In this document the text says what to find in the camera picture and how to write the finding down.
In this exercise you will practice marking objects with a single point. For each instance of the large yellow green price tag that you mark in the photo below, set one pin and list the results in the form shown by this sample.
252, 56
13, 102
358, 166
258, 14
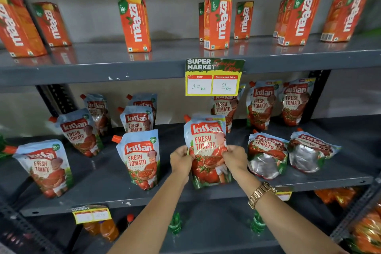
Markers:
212, 79

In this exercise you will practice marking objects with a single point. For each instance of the orange snack packet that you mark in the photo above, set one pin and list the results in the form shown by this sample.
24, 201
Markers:
336, 195
367, 230

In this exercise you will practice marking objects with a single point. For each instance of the person's right fingers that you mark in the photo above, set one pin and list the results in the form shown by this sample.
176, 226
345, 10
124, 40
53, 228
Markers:
228, 152

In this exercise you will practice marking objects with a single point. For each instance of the person's left forearm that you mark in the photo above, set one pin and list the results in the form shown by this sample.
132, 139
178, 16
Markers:
154, 212

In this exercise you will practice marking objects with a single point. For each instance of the person's right hand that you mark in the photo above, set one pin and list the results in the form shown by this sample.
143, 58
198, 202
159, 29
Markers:
236, 160

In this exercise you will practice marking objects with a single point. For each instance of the grey perforated rack upright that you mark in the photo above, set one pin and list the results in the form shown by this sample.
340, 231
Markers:
20, 227
354, 212

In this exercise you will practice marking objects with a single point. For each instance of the green plastic bottle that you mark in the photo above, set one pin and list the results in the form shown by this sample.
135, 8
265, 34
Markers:
257, 223
175, 224

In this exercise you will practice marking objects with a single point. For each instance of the red-capped dark bottle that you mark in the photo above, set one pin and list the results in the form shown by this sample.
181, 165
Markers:
130, 219

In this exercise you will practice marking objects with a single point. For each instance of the orange-capped tomato ketchup pouch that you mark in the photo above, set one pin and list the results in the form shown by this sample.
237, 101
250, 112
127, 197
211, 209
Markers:
206, 146

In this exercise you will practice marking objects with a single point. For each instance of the shelf of ketchup pouches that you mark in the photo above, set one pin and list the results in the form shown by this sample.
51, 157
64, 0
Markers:
140, 158

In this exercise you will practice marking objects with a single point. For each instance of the gold metal wristwatch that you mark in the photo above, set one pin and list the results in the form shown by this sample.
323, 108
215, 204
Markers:
259, 193

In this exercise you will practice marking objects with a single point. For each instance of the person's left fingers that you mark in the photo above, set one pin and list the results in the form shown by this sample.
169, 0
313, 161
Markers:
188, 153

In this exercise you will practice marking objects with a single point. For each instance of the person's right forearm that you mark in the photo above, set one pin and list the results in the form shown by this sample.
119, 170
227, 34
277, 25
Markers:
285, 224

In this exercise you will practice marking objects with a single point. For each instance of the grey metal shelf board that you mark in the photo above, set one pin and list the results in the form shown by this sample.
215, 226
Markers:
89, 64
214, 227
101, 179

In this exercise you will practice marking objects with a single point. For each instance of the green packet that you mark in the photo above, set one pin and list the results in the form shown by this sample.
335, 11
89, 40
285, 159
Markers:
1, 146

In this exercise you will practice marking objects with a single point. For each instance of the small yellow price label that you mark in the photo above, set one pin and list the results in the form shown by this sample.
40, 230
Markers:
284, 195
91, 214

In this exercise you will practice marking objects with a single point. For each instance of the row of orange juice cartons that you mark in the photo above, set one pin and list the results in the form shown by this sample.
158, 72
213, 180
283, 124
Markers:
134, 24

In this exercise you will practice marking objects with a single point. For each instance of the orange drink bottle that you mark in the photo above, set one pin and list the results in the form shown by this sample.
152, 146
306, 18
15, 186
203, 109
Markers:
109, 229
91, 228

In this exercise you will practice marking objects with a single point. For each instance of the person's left hand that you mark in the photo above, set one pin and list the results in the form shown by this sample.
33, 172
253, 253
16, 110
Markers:
181, 160

